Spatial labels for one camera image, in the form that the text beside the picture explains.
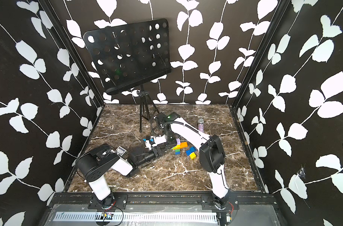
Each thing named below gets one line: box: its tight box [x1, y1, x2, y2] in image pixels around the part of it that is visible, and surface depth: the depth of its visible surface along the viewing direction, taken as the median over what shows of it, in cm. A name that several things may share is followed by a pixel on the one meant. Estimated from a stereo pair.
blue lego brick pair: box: [185, 146, 197, 156], surface depth 93 cm
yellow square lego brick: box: [189, 152, 197, 160], surface depth 92 cm
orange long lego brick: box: [179, 141, 188, 149], surface depth 87 cm
